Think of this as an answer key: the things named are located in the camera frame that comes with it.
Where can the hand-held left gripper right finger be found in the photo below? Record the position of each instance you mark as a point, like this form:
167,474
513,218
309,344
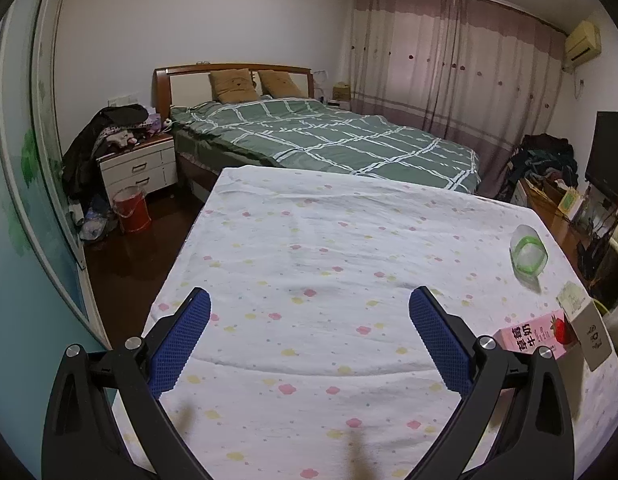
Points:
439,340

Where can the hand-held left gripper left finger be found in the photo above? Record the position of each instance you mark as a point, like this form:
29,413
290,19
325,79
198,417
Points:
181,340

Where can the pink milk carton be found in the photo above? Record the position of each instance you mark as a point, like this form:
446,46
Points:
529,335

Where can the clear plastic cup green rim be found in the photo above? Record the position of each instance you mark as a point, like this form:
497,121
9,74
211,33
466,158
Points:
526,255

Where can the red bucket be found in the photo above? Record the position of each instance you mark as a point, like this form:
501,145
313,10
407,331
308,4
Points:
133,210

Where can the bags on floor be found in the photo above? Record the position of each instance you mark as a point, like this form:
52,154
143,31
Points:
96,222

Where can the beige carton box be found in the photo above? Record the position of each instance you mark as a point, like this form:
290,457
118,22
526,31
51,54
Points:
594,335

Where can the white flower-print tablecloth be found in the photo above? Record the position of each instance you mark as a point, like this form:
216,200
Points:
314,240

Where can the wooden cabinet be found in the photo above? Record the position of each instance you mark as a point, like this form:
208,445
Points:
544,205

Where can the white nightstand with drawers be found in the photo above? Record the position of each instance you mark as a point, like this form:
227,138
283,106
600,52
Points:
139,167

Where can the dark clothes pile on nightstand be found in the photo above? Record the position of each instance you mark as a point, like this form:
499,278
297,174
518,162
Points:
86,155

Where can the mixed clothes pile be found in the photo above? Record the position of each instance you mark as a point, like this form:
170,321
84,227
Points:
544,160

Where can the sliding-door wardrobe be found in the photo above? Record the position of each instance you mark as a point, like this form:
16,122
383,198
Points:
24,200

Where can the green checked duvet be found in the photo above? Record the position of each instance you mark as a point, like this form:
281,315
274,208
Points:
329,140

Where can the wooden bed headboard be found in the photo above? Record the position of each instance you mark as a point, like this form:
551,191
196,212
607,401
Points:
161,90

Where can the black television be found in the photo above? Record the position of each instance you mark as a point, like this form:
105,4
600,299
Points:
609,155

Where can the brown pillow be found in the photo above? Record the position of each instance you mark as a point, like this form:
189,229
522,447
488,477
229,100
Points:
281,84
234,85

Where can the tissue box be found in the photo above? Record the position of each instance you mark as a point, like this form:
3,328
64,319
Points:
341,92

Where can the pink curtain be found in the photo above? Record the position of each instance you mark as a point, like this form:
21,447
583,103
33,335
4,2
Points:
449,70

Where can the bedside lamp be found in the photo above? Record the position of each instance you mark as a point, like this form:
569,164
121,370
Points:
320,82

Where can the wall socket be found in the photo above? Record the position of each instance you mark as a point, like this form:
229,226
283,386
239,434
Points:
123,100

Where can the wall air conditioner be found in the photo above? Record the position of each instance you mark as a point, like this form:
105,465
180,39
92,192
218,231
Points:
583,42

